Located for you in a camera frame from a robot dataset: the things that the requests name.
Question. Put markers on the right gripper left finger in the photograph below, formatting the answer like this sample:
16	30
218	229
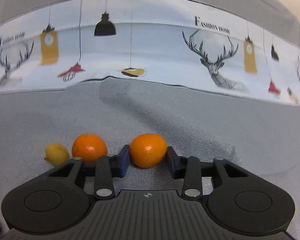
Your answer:
107	168

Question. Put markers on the orange kumquat left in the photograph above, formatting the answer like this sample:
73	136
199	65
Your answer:
89	147

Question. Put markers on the orange kumquat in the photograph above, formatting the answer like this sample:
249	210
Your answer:
147	150
89	147

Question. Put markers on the small yellow-green fruit near kumquats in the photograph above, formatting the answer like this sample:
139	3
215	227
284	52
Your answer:
56	154

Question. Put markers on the grey bed sheet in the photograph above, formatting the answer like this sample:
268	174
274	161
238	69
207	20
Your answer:
262	137

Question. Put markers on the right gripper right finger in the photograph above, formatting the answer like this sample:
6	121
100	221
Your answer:
189	170

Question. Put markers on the printed white quilt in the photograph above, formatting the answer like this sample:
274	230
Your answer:
173	42

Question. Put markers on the orange kumquat right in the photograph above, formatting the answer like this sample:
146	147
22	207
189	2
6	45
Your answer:
147	150

